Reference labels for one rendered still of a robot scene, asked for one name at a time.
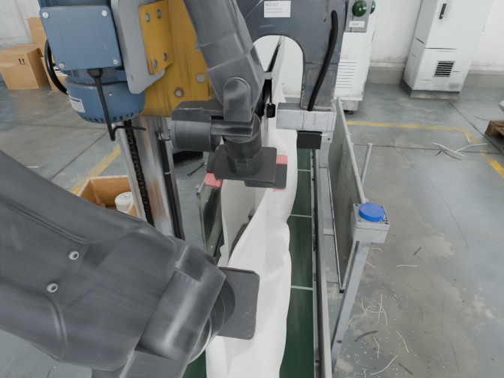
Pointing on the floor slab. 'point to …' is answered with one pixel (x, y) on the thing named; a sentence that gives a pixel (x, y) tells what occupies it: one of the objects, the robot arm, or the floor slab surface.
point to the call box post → (348, 298)
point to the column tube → (151, 172)
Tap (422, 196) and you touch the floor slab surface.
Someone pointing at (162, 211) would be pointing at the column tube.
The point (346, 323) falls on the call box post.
